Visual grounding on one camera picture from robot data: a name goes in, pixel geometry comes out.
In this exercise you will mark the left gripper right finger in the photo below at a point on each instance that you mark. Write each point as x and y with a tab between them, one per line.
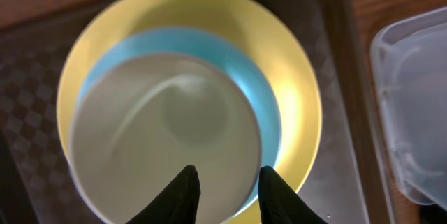
279	203

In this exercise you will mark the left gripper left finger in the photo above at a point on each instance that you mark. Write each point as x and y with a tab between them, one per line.
177	203

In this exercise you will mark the white cup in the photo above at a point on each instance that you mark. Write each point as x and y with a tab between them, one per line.
148	118

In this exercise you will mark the light blue bowl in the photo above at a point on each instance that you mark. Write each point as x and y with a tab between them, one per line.
220	54

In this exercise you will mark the clear plastic container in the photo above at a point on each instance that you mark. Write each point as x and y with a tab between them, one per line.
408	61

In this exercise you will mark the yellow plate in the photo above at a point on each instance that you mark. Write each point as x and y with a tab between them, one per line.
245	24

